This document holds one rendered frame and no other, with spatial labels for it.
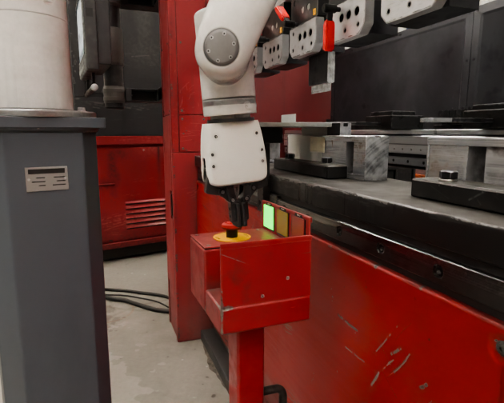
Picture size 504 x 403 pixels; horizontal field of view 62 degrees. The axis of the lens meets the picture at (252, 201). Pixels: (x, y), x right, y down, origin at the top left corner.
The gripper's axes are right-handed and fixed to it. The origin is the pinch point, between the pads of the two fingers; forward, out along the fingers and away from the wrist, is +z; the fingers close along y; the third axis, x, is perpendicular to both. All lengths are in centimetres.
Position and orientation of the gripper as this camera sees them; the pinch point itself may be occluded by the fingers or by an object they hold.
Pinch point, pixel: (238, 213)
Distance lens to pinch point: 69.9
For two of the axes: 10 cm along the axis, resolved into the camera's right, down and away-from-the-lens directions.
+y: -9.2, 1.4, -3.6
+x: 3.8, 1.5, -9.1
